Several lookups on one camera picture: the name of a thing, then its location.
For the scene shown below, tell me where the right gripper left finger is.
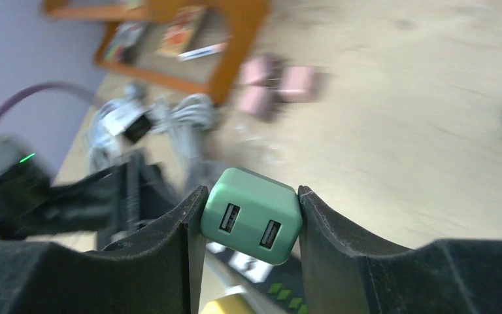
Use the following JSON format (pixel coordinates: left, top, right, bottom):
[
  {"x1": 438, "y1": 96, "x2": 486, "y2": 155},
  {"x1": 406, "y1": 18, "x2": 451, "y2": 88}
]
[{"x1": 0, "y1": 186, "x2": 209, "y2": 313}]

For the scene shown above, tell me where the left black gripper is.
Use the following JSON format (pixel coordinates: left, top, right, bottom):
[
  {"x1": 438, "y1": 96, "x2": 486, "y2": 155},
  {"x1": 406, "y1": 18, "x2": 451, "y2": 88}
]
[{"x1": 39, "y1": 151, "x2": 178, "y2": 249}]

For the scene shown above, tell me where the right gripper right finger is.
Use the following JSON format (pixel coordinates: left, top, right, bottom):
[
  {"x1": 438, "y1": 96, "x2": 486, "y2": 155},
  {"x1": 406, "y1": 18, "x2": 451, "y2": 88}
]
[{"x1": 298, "y1": 186, "x2": 502, "y2": 313}]

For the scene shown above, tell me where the yellow plug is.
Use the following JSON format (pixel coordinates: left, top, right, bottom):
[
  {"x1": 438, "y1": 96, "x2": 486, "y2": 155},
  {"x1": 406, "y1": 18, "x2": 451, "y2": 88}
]
[{"x1": 200, "y1": 294, "x2": 256, "y2": 314}]

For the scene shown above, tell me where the green plug strip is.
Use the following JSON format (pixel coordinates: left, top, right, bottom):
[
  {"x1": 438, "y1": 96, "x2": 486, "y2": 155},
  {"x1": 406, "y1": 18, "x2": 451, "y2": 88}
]
[{"x1": 201, "y1": 167, "x2": 303, "y2": 266}]

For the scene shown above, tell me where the pink plug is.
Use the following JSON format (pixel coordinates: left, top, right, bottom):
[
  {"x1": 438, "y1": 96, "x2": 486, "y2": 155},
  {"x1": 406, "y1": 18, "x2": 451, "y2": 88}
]
[
  {"x1": 239, "y1": 54, "x2": 284, "y2": 86},
  {"x1": 235, "y1": 85, "x2": 278, "y2": 121}
]

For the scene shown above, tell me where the pink plug strip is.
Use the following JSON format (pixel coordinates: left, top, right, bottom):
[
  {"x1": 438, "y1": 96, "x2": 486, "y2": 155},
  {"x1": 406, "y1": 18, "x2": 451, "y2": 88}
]
[{"x1": 278, "y1": 65, "x2": 320, "y2": 103}]

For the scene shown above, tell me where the coloured marker pen pack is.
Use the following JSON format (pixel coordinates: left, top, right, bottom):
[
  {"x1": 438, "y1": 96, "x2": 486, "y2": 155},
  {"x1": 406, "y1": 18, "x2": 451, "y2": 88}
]
[{"x1": 103, "y1": 22, "x2": 148, "y2": 62}]

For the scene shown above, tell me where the orange small booklet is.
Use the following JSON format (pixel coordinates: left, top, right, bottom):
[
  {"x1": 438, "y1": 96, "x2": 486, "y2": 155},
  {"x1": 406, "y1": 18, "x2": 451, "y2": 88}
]
[{"x1": 156, "y1": 5, "x2": 208, "y2": 58}]

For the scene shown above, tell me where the white marker pen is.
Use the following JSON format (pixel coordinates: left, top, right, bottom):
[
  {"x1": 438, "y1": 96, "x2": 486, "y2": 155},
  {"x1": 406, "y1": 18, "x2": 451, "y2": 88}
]
[{"x1": 177, "y1": 43, "x2": 227, "y2": 61}]

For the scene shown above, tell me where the orange wooden shelf rack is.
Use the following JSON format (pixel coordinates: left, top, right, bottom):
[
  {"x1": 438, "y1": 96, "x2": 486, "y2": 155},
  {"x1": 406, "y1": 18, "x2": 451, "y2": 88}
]
[{"x1": 42, "y1": 1, "x2": 269, "y2": 103}]

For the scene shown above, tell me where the grey power cord bundle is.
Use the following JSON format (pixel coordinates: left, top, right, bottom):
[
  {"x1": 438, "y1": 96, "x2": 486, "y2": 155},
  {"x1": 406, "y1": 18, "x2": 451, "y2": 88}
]
[{"x1": 87, "y1": 82, "x2": 222, "y2": 192}]

